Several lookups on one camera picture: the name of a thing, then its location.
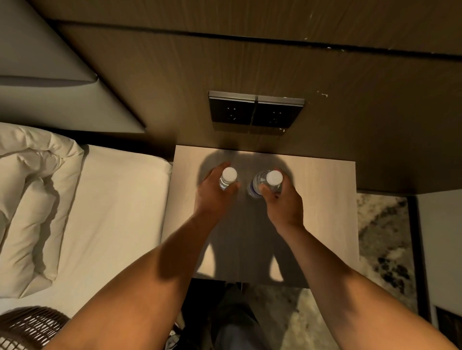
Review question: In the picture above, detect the person's left hand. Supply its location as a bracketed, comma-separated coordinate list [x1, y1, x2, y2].
[194, 162, 241, 218]

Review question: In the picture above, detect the person's right hand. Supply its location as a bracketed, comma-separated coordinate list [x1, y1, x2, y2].
[258, 169, 305, 235]

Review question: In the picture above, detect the clear water bottle white cap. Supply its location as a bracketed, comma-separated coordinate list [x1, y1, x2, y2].
[248, 170, 283, 198]
[219, 167, 238, 191]

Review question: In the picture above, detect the person's right forearm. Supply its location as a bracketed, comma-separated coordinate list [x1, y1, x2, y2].
[278, 225, 459, 350]

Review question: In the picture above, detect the person's left forearm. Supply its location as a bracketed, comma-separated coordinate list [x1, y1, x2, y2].
[43, 211, 231, 350]

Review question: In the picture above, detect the light wooden bedside table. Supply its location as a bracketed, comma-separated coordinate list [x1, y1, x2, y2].
[161, 145, 360, 288]

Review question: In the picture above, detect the white bed mattress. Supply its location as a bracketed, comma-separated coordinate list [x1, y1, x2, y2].
[0, 144, 173, 318]

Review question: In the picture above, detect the person's leg in dark trousers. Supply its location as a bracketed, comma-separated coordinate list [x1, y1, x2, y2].
[180, 283, 271, 350]

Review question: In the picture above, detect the white pillow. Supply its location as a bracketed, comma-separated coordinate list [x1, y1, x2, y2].
[0, 122, 85, 299]

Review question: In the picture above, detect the grey upholstered headboard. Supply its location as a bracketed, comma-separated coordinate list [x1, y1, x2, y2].
[0, 0, 147, 135]

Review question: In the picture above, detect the brown wicker basket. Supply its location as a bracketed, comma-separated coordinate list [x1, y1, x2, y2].
[0, 306, 71, 350]

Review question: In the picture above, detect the dark wall socket panel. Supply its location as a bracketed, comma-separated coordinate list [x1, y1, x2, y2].
[251, 95, 305, 130]
[208, 90, 257, 126]

